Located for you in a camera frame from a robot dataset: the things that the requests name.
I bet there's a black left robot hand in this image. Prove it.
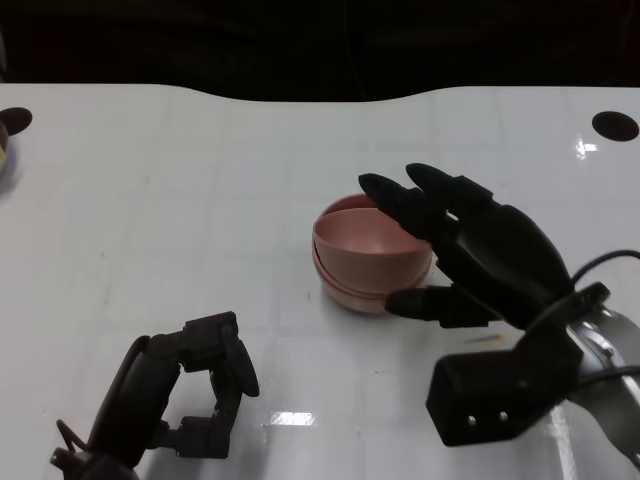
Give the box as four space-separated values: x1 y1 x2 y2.
88 310 262 467

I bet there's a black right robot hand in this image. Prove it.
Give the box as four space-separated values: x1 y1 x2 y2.
358 162 574 332

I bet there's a black round table grommet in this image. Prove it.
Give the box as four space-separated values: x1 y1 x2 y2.
0 106 34 135
591 110 640 143

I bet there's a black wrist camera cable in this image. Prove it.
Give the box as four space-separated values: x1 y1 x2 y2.
571 249 640 286

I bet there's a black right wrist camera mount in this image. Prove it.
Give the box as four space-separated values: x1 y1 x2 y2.
426 282 612 447

